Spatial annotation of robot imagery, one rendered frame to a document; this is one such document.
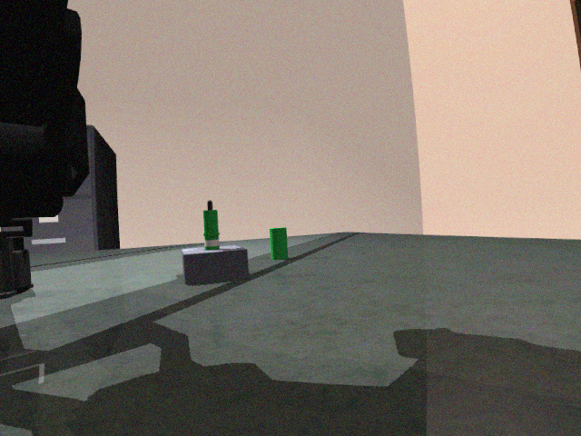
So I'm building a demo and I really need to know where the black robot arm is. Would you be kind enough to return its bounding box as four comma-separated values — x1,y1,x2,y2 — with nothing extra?
0,0,90,300

